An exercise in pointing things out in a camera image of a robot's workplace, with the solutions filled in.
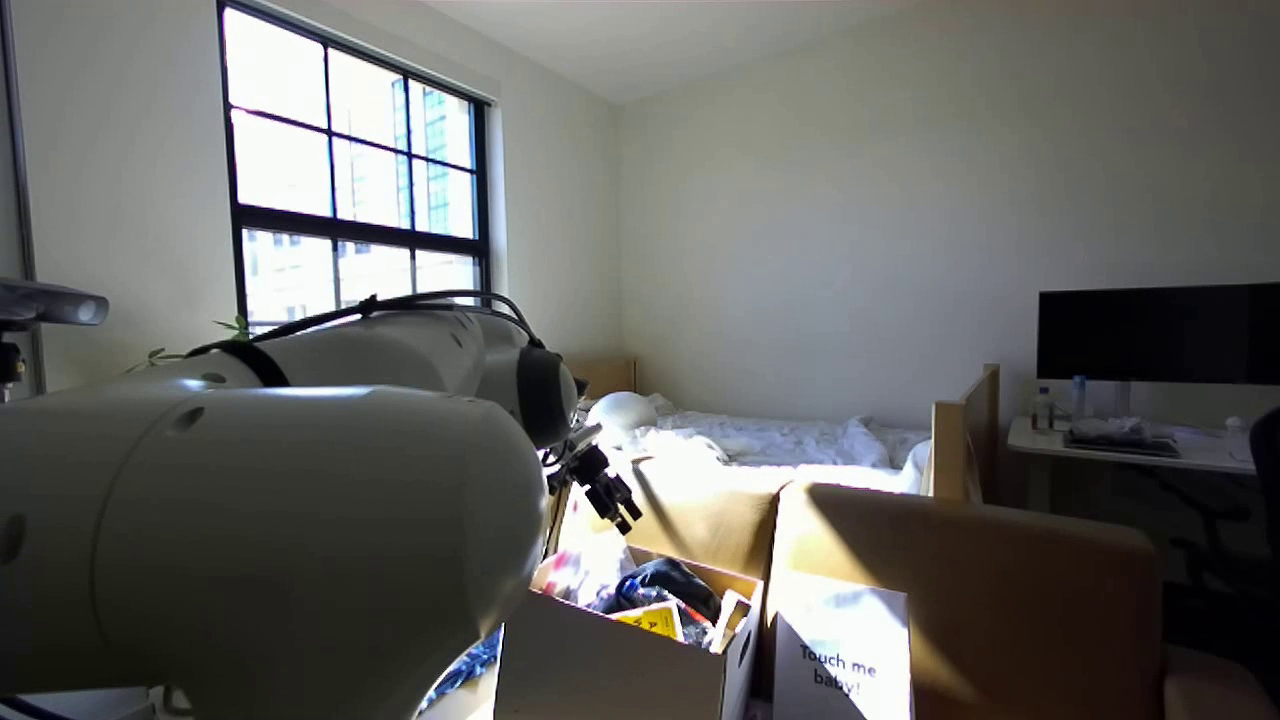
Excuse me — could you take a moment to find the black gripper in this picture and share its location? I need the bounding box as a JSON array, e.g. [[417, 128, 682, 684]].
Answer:
[[563, 442, 649, 541]]

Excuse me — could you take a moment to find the open cardboard box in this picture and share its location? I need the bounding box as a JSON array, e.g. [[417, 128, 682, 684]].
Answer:
[[498, 536, 767, 720], [548, 448, 1174, 720]]

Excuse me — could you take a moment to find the small bottle on desk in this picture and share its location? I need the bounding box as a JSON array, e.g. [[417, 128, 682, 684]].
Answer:
[[1030, 382, 1061, 442]]

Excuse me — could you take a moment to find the pink plastic packet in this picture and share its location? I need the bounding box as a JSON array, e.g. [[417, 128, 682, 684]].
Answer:
[[528, 536, 633, 613]]

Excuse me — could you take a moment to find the dark navy garment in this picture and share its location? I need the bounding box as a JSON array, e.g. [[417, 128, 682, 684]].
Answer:
[[597, 551, 724, 651]]

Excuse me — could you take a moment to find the yellow paperback book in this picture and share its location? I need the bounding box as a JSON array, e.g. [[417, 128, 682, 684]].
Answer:
[[608, 598, 688, 646]]

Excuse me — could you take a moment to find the bed with white bedding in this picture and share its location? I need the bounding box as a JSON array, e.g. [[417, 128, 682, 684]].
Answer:
[[579, 384, 937, 500]]

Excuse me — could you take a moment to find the blue patterned cloth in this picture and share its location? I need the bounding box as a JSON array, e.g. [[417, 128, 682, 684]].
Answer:
[[417, 626, 510, 720]]

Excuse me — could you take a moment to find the white printed paper sheet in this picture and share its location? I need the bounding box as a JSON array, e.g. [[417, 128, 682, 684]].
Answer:
[[767, 574, 920, 720]]

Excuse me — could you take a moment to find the wooden bed footboard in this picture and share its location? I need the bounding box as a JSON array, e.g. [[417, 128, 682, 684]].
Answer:
[[928, 361, 1009, 509]]

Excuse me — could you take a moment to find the green potted plant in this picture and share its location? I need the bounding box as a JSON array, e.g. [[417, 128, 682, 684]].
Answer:
[[140, 309, 260, 372]]

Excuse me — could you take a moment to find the black framed window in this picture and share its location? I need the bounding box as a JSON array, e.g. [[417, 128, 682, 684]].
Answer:
[[213, 0, 498, 335]]

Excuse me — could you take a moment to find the dark keyboard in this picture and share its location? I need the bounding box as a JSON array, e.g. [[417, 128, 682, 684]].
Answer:
[[1061, 416, 1185, 460]]

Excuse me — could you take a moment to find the black computer monitor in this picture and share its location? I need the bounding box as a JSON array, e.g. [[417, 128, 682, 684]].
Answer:
[[1034, 279, 1280, 394]]

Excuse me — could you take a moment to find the white desk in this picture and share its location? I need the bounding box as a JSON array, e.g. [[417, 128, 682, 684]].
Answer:
[[1004, 411, 1265, 480]]

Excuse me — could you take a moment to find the grey lamp head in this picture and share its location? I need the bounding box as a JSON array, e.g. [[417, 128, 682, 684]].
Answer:
[[0, 271, 116, 404]]

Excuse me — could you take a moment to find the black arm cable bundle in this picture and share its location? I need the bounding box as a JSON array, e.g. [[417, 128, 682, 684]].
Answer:
[[179, 288, 554, 369]]

